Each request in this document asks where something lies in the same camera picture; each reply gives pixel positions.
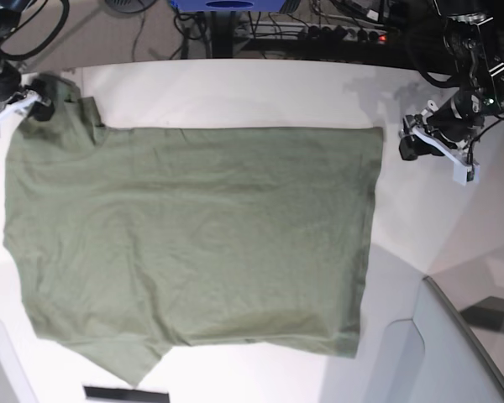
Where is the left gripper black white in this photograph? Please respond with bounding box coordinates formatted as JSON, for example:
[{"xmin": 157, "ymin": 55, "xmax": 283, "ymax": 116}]
[{"xmin": 398, "ymin": 98, "xmax": 481, "ymax": 185}]

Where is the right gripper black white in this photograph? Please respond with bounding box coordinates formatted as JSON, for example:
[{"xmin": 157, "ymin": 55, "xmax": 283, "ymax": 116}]
[{"xmin": 0, "ymin": 78, "xmax": 55, "ymax": 137}]

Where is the olive green t-shirt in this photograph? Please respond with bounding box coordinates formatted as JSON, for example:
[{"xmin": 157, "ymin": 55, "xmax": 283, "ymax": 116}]
[{"xmin": 3, "ymin": 76, "xmax": 384, "ymax": 385}]

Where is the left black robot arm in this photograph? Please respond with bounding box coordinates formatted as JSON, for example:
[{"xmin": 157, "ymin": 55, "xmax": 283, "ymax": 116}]
[{"xmin": 399, "ymin": 1, "xmax": 504, "ymax": 186}]

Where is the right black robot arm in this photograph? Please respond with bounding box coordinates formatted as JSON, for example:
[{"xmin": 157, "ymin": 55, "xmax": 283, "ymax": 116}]
[{"xmin": 0, "ymin": 1, "xmax": 71, "ymax": 135}]

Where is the black power strip red light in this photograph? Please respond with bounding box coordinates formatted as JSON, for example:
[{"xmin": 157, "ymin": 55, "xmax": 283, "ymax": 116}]
[{"xmin": 297, "ymin": 25, "xmax": 388, "ymax": 44}]

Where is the blue box with oval hole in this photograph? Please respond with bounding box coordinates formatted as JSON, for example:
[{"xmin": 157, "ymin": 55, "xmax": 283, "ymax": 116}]
[{"xmin": 170, "ymin": 0, "xmax": 285, "ymax": 13}]

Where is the white curved panel right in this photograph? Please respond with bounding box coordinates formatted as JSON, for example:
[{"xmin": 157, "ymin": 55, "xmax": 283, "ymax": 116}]
[{"xmin": 365, "ymin": 277, "xmax": 504, "ymax": 403}]

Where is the white panel left corner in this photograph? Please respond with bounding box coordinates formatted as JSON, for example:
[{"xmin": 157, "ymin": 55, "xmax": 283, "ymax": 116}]
[{"xmin": 0, "ymin": 320, "xmax": 39, "ymax": 403}]

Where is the black table leg post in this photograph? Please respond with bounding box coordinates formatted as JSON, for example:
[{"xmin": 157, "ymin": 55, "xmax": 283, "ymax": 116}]
[{"xmin": 210, "ymin": 11, "xmax": 238, "ymax": 59}]

